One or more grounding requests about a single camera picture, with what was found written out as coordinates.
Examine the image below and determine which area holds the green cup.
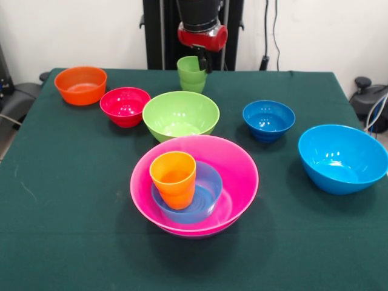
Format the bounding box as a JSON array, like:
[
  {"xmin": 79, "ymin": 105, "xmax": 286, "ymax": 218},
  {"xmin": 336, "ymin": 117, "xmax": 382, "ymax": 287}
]
[{"xmin": 176, "ymin": 55, "xmax": 209, "ymax": 94}]

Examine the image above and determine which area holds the purple bowl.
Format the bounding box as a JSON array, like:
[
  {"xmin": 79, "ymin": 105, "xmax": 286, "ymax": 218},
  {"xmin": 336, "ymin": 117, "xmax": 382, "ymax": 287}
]
[{"xmin": 163, "ymin": 224, "xmax": 236, "ymax": 240}]

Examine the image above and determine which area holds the small light blue bowl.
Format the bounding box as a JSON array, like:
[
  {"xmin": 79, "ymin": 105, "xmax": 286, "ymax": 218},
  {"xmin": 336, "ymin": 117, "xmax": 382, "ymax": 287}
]
[{"xmin": 150, "ymin": 161, "xmax": 224, "ymax": 225}]

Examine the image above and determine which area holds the lime green bowl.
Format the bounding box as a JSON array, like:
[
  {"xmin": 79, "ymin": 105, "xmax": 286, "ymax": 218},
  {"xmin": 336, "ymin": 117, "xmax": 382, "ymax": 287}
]
[{"xmin": 142, "ymin": 90, "xmax": 221, "ymax": 144}]

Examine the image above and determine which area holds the orange cup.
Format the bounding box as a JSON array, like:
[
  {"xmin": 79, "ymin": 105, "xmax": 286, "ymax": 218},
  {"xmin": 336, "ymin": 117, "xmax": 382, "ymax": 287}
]
[{"xmin": 149, "ymin": 151, "xmax": 197, "ymax": 210}]

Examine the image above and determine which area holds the black hanging cable with plug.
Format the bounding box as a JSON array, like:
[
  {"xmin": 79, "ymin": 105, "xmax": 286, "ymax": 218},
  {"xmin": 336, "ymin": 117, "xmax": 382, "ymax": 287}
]
[{"xmin": 260, "ymin": 0, "xmax": 281, "ymax": 72}]

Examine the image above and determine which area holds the dark green tablecloth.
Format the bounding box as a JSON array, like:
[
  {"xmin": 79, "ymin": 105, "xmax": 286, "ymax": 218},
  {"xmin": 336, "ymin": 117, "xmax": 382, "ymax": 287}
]
[{"xmin": 0, "ymin": 67, "xmax": 388, "ymax": 291}]

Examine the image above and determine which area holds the large light blue bowl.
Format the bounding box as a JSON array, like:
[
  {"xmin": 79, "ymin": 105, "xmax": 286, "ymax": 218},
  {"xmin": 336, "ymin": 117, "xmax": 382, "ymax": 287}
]
[{"xmin": 298, "ymin": 123, "xmax": 388, "ymax": 196}]

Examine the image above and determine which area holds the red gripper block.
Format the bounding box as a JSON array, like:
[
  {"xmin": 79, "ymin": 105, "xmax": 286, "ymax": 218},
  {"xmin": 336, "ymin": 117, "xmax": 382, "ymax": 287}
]
[{"xmin": 177, "ymin": 21, "xmax": 229, "ymax": 75}]

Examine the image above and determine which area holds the small pink bowl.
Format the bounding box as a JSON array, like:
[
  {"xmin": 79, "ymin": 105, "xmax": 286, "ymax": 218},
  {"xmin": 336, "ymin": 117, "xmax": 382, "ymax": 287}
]
[{"xmin": 99, "ymin": 87, "xmax": 152, "ymax": 129}]

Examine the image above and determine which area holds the large pink bowl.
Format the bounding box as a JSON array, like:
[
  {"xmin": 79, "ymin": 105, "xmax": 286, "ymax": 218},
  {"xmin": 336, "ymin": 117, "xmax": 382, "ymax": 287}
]
[{"xmin": 130, "ymin": 135, "xmax": 260, "ymax": 239}]

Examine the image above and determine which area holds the orange bowl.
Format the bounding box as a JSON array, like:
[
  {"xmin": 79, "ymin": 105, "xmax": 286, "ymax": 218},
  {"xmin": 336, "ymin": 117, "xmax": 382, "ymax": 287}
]
[{"xmin": 54, "ymin": 65, "xmax": 108, "ymax": 107}]

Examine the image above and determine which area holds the dark blue bowl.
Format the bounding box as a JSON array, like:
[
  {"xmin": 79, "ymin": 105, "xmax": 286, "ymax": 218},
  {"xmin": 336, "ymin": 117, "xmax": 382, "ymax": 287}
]
[{"xmin": 242, "ymin": 100, "xmax": 296, "ymax": 143}]

